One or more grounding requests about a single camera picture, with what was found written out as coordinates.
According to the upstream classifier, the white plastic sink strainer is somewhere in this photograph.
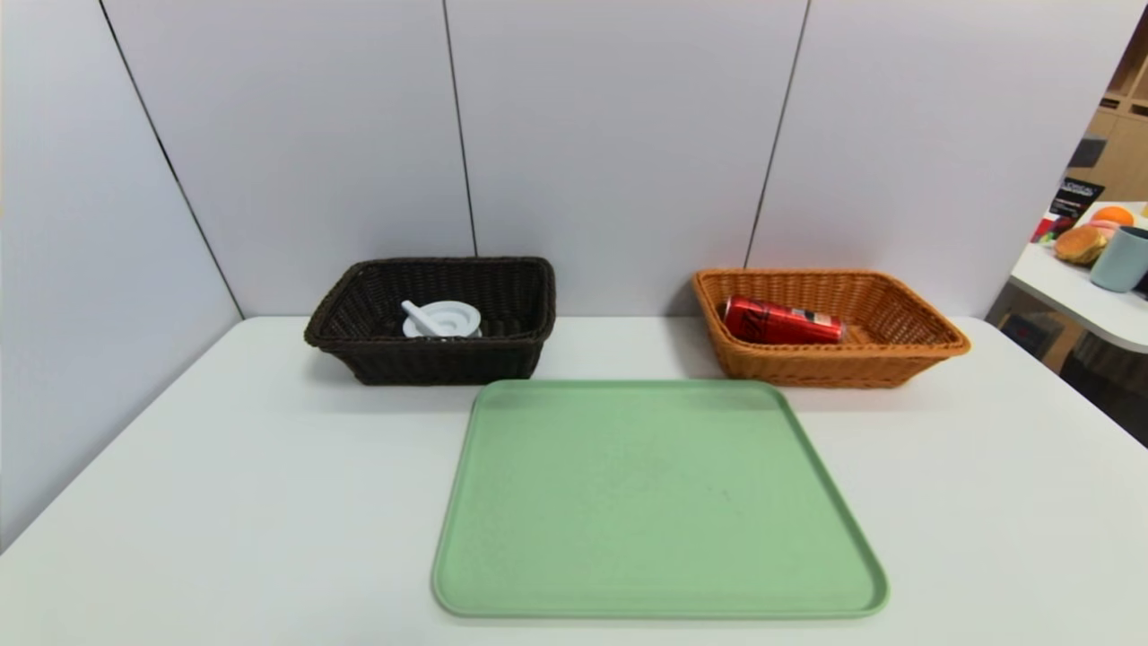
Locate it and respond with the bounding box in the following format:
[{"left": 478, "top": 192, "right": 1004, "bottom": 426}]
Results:
[{"left": 402, "top": 300, "right": 483, "bottom": 340}]

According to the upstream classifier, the white marker pen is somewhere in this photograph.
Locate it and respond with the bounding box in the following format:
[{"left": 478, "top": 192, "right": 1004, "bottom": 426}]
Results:
[{"left": 400, "top": 300, "right": 441, "bottom": 339}]

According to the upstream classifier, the red soda can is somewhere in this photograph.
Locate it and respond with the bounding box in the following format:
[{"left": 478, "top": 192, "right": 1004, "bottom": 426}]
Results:
[{"left": 722, "top": 294, "right": 847, "bottom": 346}]

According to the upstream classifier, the dark brown wicker basket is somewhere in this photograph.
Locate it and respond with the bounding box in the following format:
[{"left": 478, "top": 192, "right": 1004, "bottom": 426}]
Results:
[{"left": 303, "top": 257, "right": 558, "bottom": 388}]

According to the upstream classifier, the orange wicker basket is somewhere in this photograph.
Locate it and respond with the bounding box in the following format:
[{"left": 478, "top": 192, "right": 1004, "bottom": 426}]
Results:
[{"left": 691, "top": 267, "right": 972, "bottom": 390}]

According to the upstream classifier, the light green plastic tray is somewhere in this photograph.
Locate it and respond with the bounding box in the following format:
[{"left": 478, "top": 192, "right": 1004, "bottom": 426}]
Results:
[{"left": 431, "top": 379, "right": 890, "bottom": 620}]

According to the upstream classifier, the white side table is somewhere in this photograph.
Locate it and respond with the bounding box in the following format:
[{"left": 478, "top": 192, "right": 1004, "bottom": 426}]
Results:
[{"left": 1008, "top": 201, "right": 1148, "bottom": 354}]

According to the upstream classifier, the brown bread bun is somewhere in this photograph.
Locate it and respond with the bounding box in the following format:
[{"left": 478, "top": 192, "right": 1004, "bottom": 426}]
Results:
[{"left": 1054, "top": 224, "right": 1113, "bottom": 266}]

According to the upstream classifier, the black printed box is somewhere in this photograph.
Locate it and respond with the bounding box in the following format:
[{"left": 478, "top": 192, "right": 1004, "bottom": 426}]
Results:
[{"left": 1048, "top": 178, "right": 1106, "bottom": 222}]

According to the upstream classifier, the teal cup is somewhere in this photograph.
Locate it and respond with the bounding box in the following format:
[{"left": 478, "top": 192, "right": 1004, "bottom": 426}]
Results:
[{"left": 1090, "top": 226, "right": 1148, "bottom": 293}]

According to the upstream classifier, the wooden shelf unit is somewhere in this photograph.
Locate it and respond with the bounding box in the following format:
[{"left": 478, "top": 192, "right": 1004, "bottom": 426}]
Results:
[{"left": 1067, "top": 9, "right": 1148, "bottom": 204}]

